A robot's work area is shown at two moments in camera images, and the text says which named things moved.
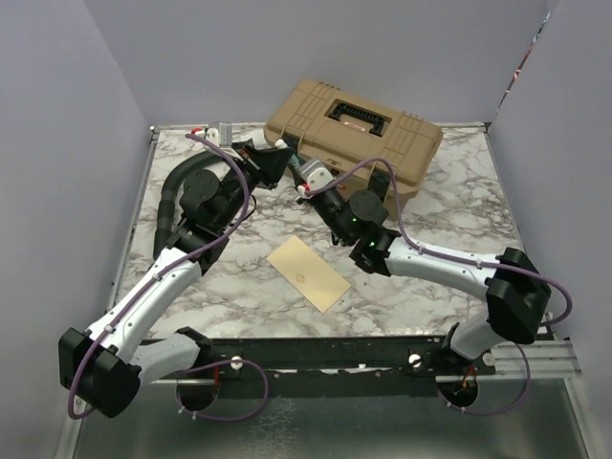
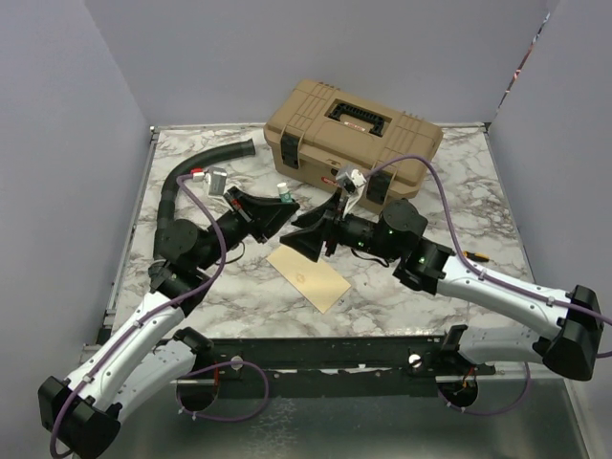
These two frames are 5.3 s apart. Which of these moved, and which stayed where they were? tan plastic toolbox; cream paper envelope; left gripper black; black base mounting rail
Moved: left gripper black
Stayed: black base mounting rail; tan plastic toolbox; cream paper envelope
